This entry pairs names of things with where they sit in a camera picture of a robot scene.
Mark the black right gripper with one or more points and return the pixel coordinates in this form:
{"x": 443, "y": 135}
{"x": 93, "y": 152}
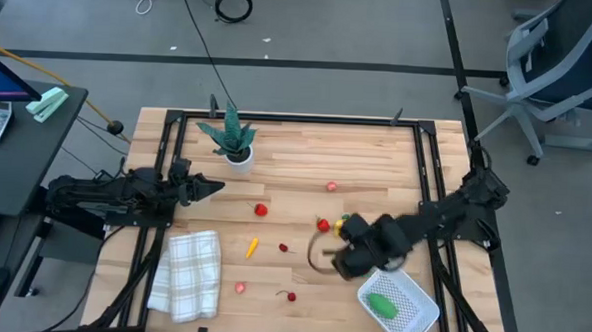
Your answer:
{"x": 390, "y": 242}

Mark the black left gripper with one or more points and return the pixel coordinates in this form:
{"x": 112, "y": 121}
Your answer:
{"x": 187, "y": 191}

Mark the yellow toy fruit green stem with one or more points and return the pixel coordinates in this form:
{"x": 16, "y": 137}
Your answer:
{"x": 338, "y": 229}

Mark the red toy strawberry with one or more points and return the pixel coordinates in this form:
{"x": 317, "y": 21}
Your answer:
{"x": 323, "y": 225}
{"x": 261, "y": 210}

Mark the pink toy fruit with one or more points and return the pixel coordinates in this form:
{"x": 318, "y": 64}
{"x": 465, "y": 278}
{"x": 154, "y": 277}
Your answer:
{"x": 240, "y": 288}
{"x": 331, "y": 186}

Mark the small red berry with stem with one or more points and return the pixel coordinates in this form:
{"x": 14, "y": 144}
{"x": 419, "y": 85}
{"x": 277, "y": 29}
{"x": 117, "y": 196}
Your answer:
{"x": 283, "y": 247}
{"x": 291, "y": 297}

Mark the yellow-orange toy carrot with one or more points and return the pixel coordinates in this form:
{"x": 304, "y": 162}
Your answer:
{"x": 252, "y": 248}

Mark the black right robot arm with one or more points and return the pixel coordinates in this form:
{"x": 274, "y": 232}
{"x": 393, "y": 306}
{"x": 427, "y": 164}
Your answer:
{"x": 454, "y": 213}

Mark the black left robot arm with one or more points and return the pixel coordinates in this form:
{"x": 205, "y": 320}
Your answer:
{"x": 99, "y": 192}

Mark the green toy produce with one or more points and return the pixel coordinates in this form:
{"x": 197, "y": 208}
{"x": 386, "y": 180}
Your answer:
{"x": 383, "y": 306}

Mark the white plant pot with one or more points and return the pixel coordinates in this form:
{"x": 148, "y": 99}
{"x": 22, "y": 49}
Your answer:
{"x": 241, "y": 164}

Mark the green snake plant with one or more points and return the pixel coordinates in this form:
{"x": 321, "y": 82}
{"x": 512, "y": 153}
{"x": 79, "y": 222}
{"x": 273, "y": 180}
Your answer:
{"x": 232, "y": 133}

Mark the white perforated plastic basket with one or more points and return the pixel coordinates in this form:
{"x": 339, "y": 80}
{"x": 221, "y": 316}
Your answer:
{"x": 410, "y": 296}

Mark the white checked kitchen towel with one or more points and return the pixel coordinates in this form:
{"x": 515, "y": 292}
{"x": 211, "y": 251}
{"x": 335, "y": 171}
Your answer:
{"x": 191, "y": 276}

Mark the mint green stapler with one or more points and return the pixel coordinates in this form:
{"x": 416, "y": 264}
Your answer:
{"x": 46, "y": 104}

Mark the black side desk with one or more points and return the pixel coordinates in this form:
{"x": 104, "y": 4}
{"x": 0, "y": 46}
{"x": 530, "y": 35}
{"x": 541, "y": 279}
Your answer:
{"x": 26, "y": 164}

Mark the grey office chair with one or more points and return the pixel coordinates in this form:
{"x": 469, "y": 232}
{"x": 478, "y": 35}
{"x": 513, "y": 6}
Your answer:
{"x": 566, "y": 52}

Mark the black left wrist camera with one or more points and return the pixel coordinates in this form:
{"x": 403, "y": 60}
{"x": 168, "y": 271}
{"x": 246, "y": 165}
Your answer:
{"x": 181, "y": 168}

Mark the black frame clamp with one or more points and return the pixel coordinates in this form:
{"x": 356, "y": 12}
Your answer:
{"x": 213, "y": 106}
{"x": 396, "y": 118}

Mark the black aluminium table frame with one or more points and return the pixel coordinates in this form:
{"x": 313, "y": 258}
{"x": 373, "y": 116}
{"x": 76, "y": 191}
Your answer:
{"x": 303, "y": 119}

